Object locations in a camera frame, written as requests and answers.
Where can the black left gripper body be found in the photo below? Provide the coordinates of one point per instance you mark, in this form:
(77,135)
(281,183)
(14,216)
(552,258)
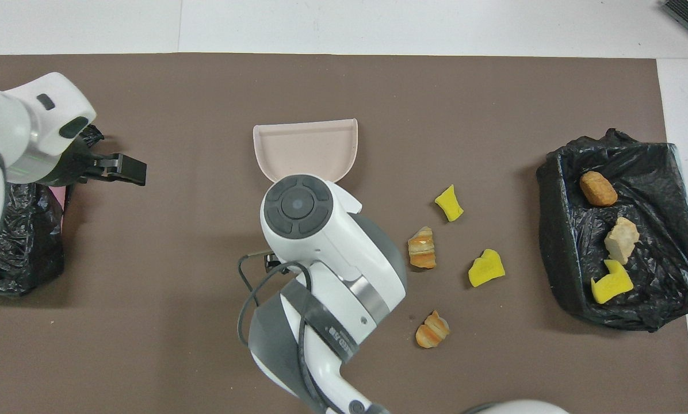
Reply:
(82,164)

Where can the beige plastic dustpan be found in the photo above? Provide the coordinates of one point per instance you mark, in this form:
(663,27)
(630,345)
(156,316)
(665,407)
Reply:
(304,149)

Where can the orange striped croissant toy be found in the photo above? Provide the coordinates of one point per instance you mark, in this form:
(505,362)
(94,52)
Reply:
(422,250)
(432,330)

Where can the small yellow sponge wedge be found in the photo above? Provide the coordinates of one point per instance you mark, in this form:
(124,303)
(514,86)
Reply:
(449,204)

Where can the large yellow sponge piece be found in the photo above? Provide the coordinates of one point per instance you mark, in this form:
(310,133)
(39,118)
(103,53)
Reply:
(485,269)

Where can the brown sponge chunk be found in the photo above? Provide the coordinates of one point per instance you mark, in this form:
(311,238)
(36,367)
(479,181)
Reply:
(598,188)

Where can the green and yellow sponge piece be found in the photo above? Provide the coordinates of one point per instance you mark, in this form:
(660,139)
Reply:
(611,287)

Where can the cream sponge chunk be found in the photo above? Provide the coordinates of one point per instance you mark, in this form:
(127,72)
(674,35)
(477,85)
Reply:
(621,241)

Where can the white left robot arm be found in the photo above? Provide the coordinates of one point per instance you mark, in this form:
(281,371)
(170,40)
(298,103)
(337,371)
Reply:
(10,126)

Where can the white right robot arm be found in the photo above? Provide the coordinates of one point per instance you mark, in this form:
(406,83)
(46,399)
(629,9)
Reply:
(332,247)

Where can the pink bin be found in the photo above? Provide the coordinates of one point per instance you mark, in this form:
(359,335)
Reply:
(62,198)

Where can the black bag over pink bin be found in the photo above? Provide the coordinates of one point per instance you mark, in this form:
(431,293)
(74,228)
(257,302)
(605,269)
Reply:
(22,247)

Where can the black bag lined bin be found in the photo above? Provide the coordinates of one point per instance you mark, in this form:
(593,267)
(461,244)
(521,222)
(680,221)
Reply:
(574,259)

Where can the brown table mat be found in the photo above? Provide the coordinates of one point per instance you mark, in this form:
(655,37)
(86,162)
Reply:
(177,356)

